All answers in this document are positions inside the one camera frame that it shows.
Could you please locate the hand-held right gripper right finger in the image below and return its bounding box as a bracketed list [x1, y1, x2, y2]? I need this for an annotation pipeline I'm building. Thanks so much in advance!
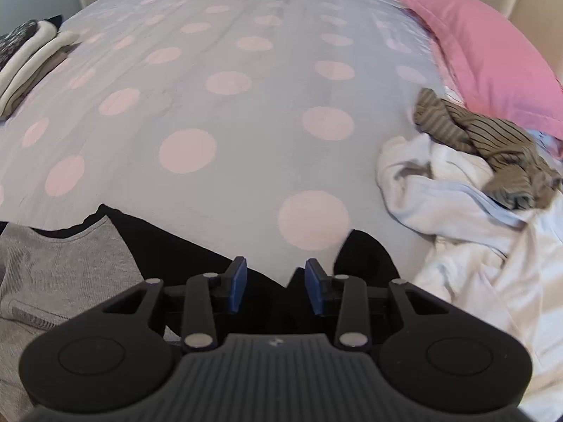
[305, 257, 450, 353]

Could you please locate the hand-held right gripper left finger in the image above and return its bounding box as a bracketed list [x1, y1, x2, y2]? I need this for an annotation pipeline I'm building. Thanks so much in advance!
[102, 256, 248, 353]

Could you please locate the grey top with black sleeves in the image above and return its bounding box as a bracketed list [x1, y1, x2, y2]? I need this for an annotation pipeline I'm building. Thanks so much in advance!
[0, 203, 402, 422]

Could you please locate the grey polka dot bedspread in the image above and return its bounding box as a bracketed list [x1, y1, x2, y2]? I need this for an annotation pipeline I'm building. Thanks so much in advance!
[0, 0, 462, 300]

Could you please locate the white garment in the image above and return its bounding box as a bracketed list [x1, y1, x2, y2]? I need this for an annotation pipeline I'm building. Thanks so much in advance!
[376, 134, 563, 422]

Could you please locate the brown striped garment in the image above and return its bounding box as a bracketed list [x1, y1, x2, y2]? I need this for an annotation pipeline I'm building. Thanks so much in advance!
[413, 88, 563, 212]

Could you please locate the pale blue cloth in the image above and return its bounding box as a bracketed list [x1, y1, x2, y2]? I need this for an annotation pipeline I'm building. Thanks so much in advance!
[525, 128, 563, 154]

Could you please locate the pink pillow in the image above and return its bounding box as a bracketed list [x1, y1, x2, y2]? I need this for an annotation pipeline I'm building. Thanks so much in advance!
[393, 0, 563, 156]

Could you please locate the taupe folded cloth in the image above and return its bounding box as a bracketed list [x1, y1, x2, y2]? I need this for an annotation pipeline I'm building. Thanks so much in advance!
[9, 46, 71, 97]

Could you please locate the cream folded cloth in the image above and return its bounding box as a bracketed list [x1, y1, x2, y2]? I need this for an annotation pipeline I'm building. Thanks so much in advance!
[0, 20, 82, 119]

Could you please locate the dark patterned folded cloth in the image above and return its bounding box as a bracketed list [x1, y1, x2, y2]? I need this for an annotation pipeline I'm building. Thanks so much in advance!
[0, 15, 62, 71]

